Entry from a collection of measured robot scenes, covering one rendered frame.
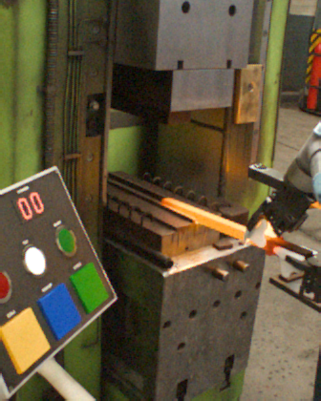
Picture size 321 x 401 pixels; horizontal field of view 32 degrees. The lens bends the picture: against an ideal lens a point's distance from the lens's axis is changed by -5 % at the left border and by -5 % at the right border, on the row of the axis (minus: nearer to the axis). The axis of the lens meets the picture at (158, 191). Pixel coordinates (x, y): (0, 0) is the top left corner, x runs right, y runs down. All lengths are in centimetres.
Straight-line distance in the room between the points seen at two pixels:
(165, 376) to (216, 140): 68
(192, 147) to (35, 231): 85
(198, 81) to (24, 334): 70
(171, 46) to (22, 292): 62
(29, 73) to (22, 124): 11
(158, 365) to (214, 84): 70
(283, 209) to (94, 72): 51
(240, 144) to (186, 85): 45
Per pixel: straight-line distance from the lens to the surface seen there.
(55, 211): 103
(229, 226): 134
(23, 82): 120
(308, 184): 116
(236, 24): 138
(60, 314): 96
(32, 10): 119
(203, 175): 172
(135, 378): 160
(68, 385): 140
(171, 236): 137
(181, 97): 127
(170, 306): 137
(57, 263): 100
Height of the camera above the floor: 151
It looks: 19 degrees down
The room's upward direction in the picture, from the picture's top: 4 degrees clockwise
